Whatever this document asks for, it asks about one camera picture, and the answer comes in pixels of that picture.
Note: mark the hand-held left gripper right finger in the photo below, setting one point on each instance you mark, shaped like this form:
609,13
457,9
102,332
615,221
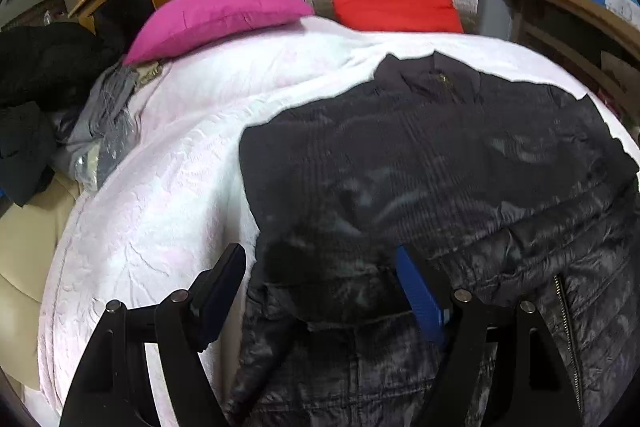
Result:
420,292

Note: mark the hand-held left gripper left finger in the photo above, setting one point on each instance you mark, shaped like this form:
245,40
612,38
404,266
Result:
225,282

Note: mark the dark quilted puffer jacket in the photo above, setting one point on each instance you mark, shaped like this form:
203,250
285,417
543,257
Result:
450,167

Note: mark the white textured blanket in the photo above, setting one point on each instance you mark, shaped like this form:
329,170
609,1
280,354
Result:
175,187

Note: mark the beige leather sofa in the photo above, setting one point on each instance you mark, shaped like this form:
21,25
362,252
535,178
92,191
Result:
25,247

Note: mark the grey garment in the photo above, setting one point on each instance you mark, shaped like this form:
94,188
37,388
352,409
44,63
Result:
110,107

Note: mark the pink cushion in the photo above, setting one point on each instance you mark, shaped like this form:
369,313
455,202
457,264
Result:
220,17

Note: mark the black coat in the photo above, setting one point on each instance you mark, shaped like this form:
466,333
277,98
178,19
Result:
45,67

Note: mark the wooden table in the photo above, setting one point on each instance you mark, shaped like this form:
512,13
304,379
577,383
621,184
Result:
560,12

